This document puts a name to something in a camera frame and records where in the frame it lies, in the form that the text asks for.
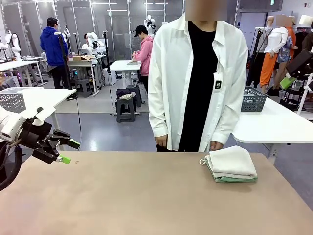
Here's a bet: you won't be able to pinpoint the person's left hand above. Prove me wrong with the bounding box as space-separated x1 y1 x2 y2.
209 141 224 151

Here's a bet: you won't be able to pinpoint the white table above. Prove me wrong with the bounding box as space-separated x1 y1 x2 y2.
0 60 48 87
232 96 313 164
0 88 77 151
109 60 142 89

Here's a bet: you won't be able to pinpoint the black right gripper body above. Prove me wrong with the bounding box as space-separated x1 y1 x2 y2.
285 48 313 78

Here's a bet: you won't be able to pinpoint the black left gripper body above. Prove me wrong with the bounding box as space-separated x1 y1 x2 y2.
21 118 56 149

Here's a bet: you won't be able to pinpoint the white towel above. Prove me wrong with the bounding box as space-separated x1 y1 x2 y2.
199 145 258 180

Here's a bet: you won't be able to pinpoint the black utility cart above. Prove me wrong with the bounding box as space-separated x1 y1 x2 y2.
281 73 306 108

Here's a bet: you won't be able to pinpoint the pile of dark clothes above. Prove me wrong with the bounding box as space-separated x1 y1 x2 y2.
116 88 133 100

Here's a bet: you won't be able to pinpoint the white ID badge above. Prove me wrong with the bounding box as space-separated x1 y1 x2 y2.
213 72 223 91

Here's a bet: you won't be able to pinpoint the tall black tripod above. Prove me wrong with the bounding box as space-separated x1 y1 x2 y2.
56 31 74 91

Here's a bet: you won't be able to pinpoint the grey step stool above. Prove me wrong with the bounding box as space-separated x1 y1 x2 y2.
127 85 142 108
116 96 137 123
74 78 93 98

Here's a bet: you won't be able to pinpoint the person's right forearm white sleeve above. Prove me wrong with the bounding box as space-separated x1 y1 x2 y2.
149 97 169 138

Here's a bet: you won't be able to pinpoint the thin black hanging cable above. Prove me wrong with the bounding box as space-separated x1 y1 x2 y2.
75 96 83 150

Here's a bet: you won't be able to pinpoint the clothes rack dark garments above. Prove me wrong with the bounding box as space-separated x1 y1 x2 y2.
292 25 313 53

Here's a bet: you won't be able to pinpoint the person in blue hoodie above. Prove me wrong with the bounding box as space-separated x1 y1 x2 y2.
40 17 70 89

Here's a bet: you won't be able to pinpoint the person in pink hoodie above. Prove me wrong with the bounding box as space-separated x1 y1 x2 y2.
131 24 155 95

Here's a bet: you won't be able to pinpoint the person's left forearm white sleeve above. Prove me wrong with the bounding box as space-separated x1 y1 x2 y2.
212 97 242 145

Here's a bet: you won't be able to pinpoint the mannequin white blouse floral shorts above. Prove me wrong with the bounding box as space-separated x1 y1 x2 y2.
264 14 293 91

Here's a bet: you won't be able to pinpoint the white metal frame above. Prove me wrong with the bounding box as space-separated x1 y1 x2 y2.
296 73 313 116

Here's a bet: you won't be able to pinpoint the mannequin grey top orange trousers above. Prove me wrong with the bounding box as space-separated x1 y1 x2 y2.
255 15 278 89

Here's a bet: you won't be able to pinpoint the black stand pole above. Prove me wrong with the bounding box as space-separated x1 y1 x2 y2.
103 30 111 81

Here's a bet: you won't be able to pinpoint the grey workbench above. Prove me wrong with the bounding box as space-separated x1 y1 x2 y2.
67 57 106 95

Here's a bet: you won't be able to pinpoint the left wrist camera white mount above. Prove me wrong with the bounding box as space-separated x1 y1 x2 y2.
31 107 45 126

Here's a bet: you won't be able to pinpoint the left arm black cable sleeve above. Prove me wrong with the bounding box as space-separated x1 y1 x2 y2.
0 141 23 192

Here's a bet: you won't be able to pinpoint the mannequin orange shirt tan cap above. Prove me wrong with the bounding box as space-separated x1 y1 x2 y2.
286 15 299 64

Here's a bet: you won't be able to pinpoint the black tripod white top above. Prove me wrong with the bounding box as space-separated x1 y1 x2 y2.
246 26 266 89

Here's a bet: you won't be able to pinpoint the person in white shirt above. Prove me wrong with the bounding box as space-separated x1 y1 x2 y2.
148 0 249 153

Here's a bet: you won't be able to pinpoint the grey perforated plastic basket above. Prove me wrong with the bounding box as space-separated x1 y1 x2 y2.
241 86 268 113
0 93 26 114

